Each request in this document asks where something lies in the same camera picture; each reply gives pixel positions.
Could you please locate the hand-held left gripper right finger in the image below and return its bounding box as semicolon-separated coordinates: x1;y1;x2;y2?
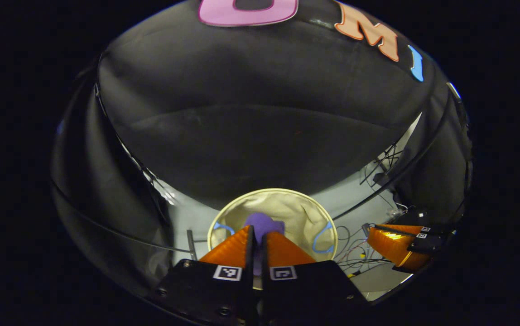
260;231;369;324

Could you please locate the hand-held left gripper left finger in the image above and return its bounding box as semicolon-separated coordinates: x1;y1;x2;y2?
157;225;256;324

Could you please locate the purple shirt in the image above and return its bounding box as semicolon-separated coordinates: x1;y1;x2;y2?
243;212;285;277

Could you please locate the beige laundry hamper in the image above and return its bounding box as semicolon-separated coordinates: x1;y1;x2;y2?
207;188;338;290

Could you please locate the black tripod stand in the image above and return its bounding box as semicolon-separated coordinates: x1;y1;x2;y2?
360;143;404;186

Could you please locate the tangle of thin cables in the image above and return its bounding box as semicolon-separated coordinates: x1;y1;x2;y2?
335;224;399;278

